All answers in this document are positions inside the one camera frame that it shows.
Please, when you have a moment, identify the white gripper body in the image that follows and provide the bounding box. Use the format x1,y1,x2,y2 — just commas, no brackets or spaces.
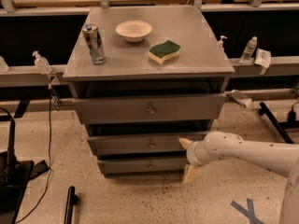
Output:
186,142,205,167

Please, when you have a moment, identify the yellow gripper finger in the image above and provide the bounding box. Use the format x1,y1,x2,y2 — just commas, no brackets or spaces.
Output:
178,137,192,149
182,164,199,183

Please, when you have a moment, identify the grey drawer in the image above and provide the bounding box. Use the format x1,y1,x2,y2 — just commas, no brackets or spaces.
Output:
88,132,206,156
98,156,188,175
74,94,226,124

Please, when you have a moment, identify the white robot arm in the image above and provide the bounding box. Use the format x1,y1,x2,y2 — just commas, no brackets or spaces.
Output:
179,132,299,224

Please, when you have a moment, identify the grey top drawer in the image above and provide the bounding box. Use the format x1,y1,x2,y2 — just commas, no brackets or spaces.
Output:
74,94,226,124

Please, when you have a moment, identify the grey bottom drawer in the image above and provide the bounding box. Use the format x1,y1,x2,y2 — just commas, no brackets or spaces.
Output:
98,156,188,175

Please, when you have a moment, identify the grey drawer cabinet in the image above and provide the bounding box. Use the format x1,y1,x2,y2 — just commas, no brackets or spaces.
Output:
64,6,234,176

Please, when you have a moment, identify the folded grey cloth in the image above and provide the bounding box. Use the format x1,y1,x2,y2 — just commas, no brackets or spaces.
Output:
227,90,252,107

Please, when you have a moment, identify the blue tape cross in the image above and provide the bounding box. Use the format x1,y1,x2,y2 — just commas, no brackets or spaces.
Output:
231,199,264,224

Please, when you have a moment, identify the black stand leg right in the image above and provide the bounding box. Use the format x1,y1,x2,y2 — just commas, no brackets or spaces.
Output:
258,102,299,144

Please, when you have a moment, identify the green yellow sponge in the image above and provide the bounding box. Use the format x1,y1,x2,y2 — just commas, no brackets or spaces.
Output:
149,40,180,64

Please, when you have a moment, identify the right sanitizer pump bottle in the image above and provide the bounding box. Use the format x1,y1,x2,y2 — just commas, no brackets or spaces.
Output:
218,35,228,51

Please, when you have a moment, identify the sanitizer pump bottle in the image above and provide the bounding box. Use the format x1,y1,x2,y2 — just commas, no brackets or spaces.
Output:
218,35,228,51
33,50,51,75

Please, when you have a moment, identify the white wipes packet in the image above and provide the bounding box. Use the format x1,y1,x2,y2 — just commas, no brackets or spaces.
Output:
254,49,271,68

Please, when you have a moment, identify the clear water bottle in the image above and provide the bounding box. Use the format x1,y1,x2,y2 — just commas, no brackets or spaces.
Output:
240,36,257,63

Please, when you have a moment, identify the black floor bar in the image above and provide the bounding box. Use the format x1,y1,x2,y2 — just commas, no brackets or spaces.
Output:
64,186,78,224

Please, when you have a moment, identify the white bowl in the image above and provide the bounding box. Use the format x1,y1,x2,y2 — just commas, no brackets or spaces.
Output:
116,21,152,43

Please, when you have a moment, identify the silver drink can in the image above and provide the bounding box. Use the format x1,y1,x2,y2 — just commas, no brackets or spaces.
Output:
82,23,106,64

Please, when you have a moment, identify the left sanitizer pump bottle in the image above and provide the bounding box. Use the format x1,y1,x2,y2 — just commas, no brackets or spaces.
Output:
33,50,51,75

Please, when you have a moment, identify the black stand left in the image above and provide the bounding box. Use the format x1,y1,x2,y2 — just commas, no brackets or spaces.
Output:
0,107,50,224

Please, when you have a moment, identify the clear bottle far left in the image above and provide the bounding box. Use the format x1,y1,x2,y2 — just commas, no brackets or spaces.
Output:
0,56,9,73

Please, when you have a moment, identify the black cable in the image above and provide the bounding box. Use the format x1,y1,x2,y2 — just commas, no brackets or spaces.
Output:
15,75,62,224

